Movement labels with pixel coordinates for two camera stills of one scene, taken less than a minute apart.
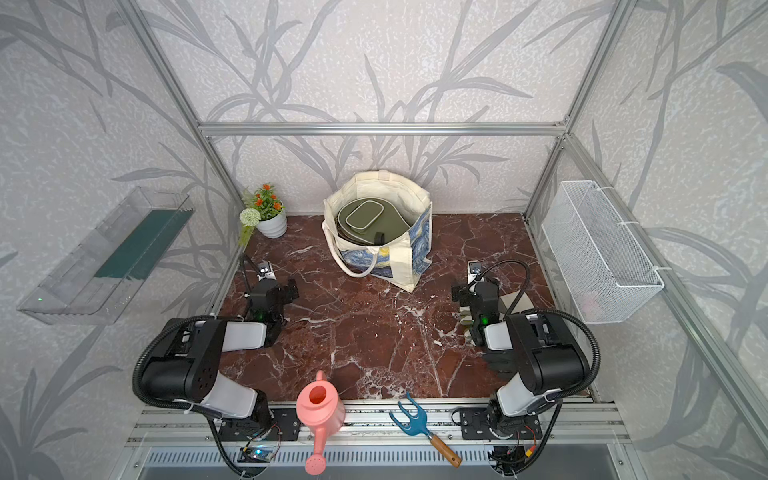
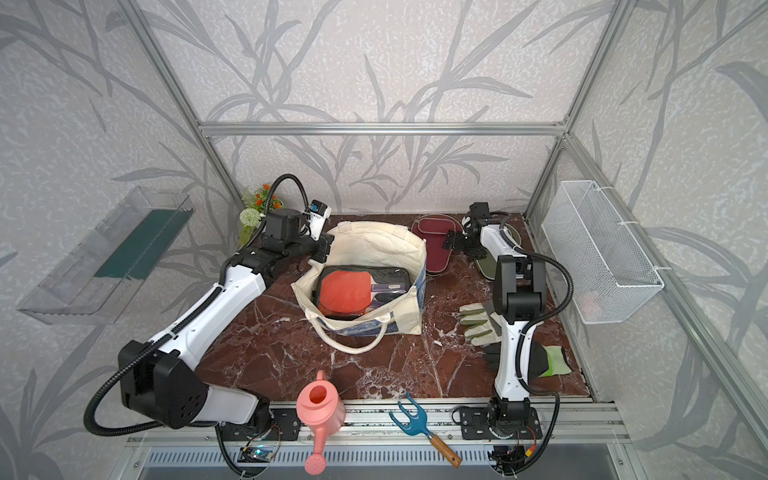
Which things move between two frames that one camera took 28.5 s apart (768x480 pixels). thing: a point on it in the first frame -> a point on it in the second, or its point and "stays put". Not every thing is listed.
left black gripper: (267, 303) -> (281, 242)
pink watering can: (320, 407) stays put
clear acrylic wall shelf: (93, 286) stays put
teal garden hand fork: (418, 427) stays put
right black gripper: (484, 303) -> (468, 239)
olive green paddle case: (370, 221) -> (489, 265)
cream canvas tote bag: (379, 223) -> (372, 281)
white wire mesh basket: (603, 271) stays put
